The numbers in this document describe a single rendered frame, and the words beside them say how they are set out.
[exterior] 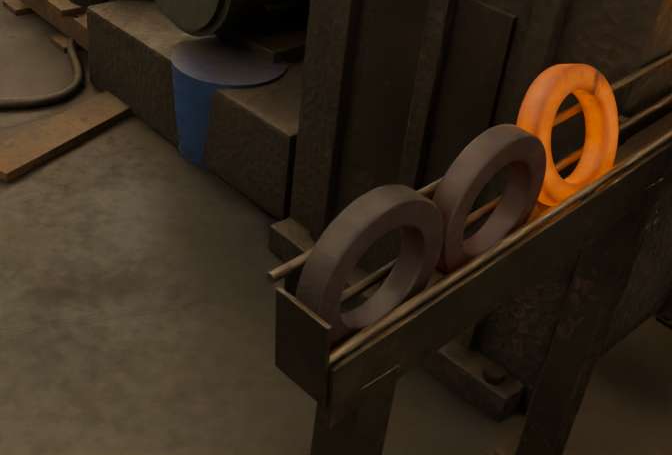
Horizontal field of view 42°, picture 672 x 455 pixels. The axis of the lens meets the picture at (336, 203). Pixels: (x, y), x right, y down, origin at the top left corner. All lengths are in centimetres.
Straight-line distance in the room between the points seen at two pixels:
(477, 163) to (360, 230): 18
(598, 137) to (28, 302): 120
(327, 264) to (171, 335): 102
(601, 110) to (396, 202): 44
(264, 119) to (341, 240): 126
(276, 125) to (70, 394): 76
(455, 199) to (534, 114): 21
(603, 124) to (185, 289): 103
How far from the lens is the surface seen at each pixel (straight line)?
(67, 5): 292
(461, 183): 92
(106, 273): 195
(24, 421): 166
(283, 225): 199
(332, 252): 80
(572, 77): 113
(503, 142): 94
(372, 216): 81
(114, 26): 251
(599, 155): 120
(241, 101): 211
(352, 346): 86
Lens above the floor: 121
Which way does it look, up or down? 33 degrees down
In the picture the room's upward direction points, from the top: 7 degrees clockwise
